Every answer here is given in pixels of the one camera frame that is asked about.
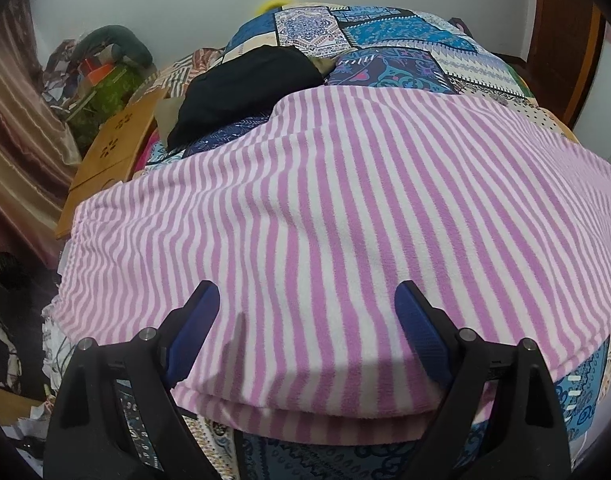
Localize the pink striped pants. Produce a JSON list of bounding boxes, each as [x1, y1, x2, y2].
[[50, 85, 611, 433]]

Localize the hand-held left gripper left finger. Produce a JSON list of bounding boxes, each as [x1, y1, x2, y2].
[[44, 280, 221, 480]]

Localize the pile of dark clothes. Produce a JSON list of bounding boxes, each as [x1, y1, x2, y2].
[[0, 245, 61, 401]]

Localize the blue patchwork bed quilt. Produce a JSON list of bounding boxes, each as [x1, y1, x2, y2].
[[135, 4, 611, 480]]

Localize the wooden lap desk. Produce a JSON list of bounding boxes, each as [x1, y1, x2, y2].
[[55, 87, 166, 238]]

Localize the black folded garment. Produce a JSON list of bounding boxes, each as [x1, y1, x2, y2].
[[166, 45, 326, 151]]

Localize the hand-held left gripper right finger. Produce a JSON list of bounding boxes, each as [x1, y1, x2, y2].
[[394, 280, 571, 480]]

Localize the brown wooden door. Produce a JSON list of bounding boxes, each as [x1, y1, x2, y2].
[[525, 0, 606, 126]]

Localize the striped brown curtain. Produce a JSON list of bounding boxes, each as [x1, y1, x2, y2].
[[0, 0, 81, 266]]

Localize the green storage box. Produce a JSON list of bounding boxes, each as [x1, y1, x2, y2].
[[65, 62, 146, 136]]

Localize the orange striped blanket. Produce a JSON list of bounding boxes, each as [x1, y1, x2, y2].
[[150, 47, 226, 98]]

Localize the tan cloth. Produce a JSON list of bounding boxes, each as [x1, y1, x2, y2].
[[155, 97, 186, 131]]

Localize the yellow foam tube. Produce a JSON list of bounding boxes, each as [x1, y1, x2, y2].
[[255, 0, 296, 15]]

